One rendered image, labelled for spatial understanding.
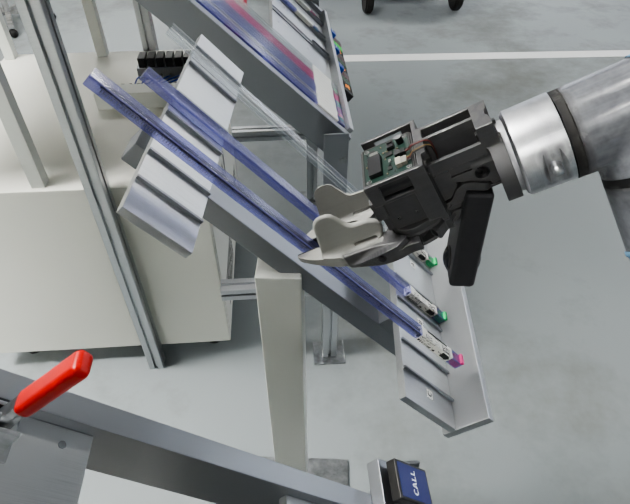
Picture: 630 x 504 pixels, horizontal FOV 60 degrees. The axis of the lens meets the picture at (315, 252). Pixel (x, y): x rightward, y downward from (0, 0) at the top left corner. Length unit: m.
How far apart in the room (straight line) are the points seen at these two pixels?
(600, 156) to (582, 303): 1.50
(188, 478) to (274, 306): 0.31
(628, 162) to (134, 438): 0.42
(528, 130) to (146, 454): 0.38
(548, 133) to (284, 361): 0.52
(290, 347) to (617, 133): 0.52
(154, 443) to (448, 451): 1.15
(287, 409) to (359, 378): 0.67
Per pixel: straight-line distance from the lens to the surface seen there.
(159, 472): 0.48
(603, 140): 0.47
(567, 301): 1.94
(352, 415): 1.53
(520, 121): 0.47
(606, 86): 0.48
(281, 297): 0.72
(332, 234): 0.50
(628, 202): 0.49
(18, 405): 0.36
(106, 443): 0.44
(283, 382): 0.88
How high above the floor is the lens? 1.33
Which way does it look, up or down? 44 degrees down
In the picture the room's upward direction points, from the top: straight up
